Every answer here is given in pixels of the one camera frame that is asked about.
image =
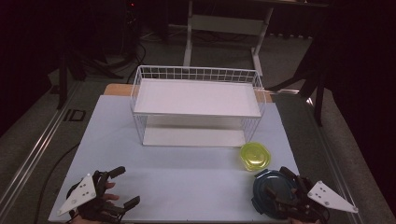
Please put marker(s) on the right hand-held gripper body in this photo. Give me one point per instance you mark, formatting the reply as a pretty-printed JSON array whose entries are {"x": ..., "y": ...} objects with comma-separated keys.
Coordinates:
[{"x": 327, "y": 197}]

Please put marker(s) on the white metal table frame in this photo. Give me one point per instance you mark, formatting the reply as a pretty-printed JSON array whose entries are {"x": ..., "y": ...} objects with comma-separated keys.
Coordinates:
[{"x": 224, "y": 25}]

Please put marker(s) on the person's left hand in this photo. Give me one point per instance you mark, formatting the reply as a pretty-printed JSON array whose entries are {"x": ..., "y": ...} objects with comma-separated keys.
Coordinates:
[{"x": 111, "y": 197}]

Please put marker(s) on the metal floor rail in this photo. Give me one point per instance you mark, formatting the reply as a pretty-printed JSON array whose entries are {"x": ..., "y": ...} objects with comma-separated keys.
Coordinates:
[{"x": 34, "y": 155}]

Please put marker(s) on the yellow-green plastic container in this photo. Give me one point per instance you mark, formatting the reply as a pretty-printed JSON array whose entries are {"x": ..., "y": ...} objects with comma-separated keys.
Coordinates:
[{"x": 255, "y": 156}]

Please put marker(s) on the person's right hand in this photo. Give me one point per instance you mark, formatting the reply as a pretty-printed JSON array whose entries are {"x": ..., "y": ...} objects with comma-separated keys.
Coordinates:
[{"x": 303, "y": 221}]

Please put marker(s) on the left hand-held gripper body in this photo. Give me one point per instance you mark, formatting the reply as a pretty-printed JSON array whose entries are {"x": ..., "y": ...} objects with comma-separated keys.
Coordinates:
[{"x": 81, "y": 191}]

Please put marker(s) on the glass container with teal lid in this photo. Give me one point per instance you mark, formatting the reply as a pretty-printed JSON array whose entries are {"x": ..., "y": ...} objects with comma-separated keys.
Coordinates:
[{"x": 261, "y": 189}]

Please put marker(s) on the light blue table mat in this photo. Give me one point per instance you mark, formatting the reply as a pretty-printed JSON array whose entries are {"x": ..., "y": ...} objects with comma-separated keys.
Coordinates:
[{"x": 186, "y": 186}]

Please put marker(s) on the black stand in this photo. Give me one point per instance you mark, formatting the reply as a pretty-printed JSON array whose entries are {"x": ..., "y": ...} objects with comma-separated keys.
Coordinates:
[
  {"x": 63, "y": 77},
  {"x": 317, "y": 93}
]

